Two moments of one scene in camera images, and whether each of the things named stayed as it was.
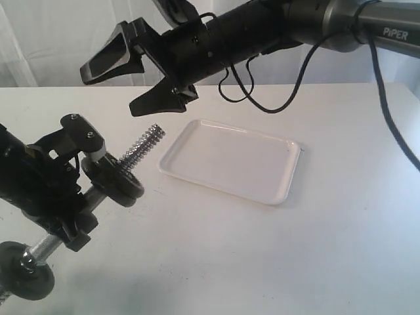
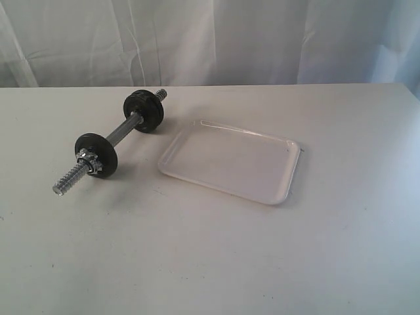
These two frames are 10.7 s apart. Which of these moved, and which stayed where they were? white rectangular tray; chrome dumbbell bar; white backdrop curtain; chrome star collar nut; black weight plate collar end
Moved: black weight plate collar end; chrome dumbbell bar; chrome star collar nut
Stayed: white backdrop curtain; white rectangular tray
